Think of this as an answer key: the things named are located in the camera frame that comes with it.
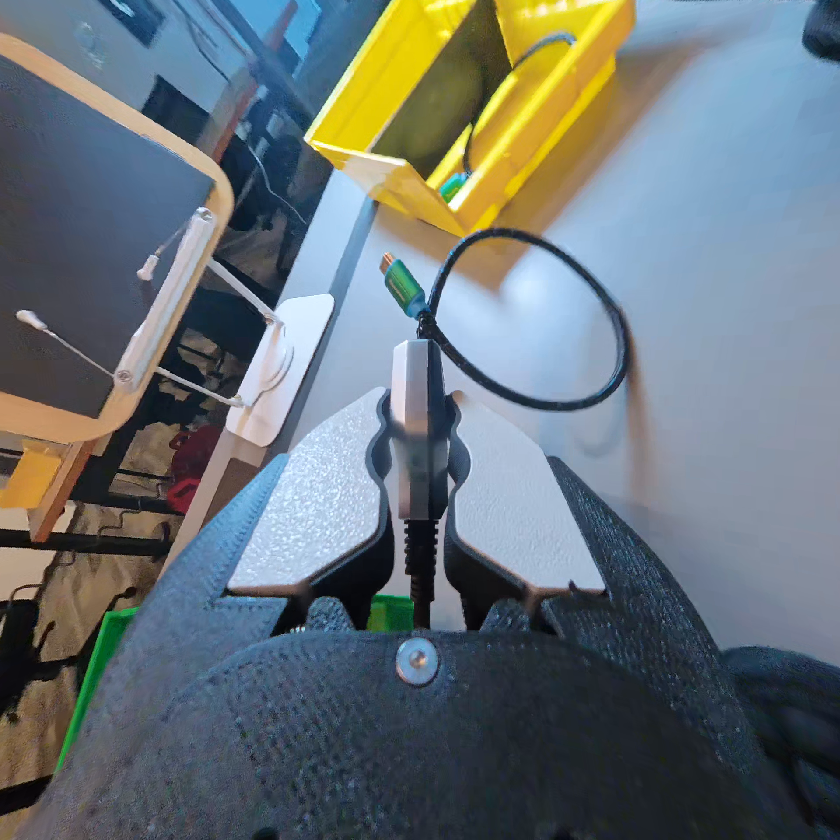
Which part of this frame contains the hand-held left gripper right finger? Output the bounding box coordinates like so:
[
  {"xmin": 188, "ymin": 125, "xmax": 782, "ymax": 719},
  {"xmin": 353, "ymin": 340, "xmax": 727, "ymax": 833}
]
[{"xmin": 444, "ymin": 391, "xmax": 607, "ymax": 631}]

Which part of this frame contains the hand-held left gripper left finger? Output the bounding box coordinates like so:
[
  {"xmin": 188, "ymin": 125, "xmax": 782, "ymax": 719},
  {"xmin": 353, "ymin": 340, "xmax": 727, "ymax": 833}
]
[{"xmin": 225, "ymin": 386, "xmax": 396, "ymax": 631}]

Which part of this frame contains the black hub cable grey plug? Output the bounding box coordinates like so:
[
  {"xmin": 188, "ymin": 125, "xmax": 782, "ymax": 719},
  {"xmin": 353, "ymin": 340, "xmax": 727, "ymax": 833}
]
[{"xmin": 402, "ymin": 517, "xmax": 439, "ymax": 632}]

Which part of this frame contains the grey multiport adapter hub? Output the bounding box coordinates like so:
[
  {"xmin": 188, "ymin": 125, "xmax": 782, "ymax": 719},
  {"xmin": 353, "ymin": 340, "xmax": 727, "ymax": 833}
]
[{"xmin": 390, "ymin": 338, "xmax": 450, "ymax": 522}]

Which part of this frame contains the black braided HDMI cable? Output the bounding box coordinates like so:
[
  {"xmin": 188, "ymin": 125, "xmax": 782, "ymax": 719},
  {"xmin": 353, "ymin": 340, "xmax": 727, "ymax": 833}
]
[
  {"xmin": 438, "ymin": 31, "xmax": 580, "ymax": 206},
  {"xmin": 379, "ymin": 228, "xmax": 634, "ymax": 413}
]

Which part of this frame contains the green plastic bin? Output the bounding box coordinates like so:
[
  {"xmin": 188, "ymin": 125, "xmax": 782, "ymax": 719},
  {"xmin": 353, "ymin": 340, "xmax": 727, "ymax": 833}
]
[{"xmin": 56, "ymin": 594, "xmax": 416, "ymax": 772}]

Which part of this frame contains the yellow plastic bin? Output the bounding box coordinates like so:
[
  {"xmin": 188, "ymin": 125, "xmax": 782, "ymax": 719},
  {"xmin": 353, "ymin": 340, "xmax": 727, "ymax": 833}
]
[{"xmin": 305, "ymin": 0, "xmax": 637, "ymax": 237}]

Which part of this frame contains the red bag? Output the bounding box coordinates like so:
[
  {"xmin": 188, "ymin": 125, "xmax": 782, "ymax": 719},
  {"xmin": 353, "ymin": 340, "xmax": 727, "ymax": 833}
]
[{"xmin": 167, "ymin": 425, "xmax": 224, "ymax": 514}]

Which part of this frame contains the brown wooden desk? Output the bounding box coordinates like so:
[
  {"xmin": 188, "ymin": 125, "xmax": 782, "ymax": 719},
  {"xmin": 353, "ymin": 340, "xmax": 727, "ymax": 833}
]
[{"xmin": 26, "ymin": 440, "xmax": 93, "ymax": 542}]

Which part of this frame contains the yellow box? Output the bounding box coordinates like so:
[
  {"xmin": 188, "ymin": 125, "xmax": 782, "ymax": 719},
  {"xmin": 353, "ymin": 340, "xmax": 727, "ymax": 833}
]
[{"xmin": 0, "ymin": 440, "xmax": 63, "ymax": 509}]

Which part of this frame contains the black wood-rimmed panel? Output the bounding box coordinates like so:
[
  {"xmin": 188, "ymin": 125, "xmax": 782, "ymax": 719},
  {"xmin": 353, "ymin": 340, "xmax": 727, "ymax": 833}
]
[{"xmin": 0, "ymin": 33, "xmax": 235, "ymax": 444}]

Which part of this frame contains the black wall screen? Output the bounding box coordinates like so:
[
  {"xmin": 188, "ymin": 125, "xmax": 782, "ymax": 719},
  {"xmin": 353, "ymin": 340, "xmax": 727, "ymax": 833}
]
[{"xmin": 98, "ymin": 0, "xmax": 165, "ymax": 47}]

